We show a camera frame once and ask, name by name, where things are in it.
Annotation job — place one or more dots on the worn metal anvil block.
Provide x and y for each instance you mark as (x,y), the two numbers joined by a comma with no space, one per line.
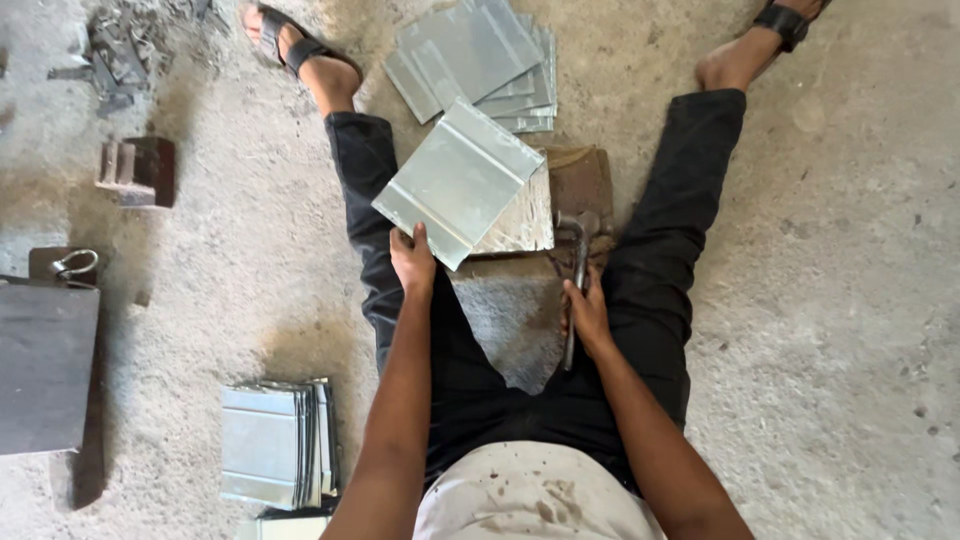
(523,217)

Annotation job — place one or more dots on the person's black trousers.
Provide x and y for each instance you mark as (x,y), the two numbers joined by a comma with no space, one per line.
(517,390)

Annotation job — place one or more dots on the brown metal block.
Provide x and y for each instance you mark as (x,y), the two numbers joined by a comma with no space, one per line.
(139,171)

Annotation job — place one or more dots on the person's right hand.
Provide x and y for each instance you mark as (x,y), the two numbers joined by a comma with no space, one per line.
(587,315)

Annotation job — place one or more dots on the steel hammer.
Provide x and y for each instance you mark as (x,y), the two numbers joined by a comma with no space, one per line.
(577,270)

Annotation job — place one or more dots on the dark grey metal box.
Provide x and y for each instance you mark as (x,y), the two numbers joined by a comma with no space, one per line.
(45,367)

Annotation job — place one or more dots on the person's foot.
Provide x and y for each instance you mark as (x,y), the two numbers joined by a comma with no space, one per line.
(315,64)
(750,49)

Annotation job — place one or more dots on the person's left hand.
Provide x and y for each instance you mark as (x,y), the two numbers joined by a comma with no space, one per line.
(412,261)

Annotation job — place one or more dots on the person's right fingers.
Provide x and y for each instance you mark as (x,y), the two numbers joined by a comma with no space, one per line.
(577,294)

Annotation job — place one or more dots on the pile of flat metal sheets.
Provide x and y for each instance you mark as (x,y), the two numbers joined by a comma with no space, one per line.
(480,64)

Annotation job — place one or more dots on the rusty brown base block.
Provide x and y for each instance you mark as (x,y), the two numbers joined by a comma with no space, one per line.
(577,199)

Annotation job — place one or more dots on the grey sheet metal panel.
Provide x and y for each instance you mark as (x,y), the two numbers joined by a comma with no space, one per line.
(454,181)

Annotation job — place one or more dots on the person's black sandal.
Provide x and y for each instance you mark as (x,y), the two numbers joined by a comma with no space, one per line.
(296,43)
(787,21)

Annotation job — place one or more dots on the stack of folded metal panels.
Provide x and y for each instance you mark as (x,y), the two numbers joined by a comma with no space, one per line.
(274,442)

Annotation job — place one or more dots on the person's right black sandal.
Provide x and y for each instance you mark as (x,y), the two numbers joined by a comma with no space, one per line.
(787,21)

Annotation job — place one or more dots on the person's left foot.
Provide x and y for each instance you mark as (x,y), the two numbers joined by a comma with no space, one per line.
(315,64)

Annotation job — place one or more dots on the person's stained white shirt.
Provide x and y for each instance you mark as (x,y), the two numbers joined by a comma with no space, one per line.
(532,495)

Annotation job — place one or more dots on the person's right foot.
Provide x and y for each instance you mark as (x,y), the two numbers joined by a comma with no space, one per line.
(750,49)

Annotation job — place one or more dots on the heap of metal scraps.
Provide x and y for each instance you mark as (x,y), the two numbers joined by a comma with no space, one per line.
(120,52)

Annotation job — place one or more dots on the person's left black sandal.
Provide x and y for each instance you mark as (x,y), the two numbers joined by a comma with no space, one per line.
(296,43)

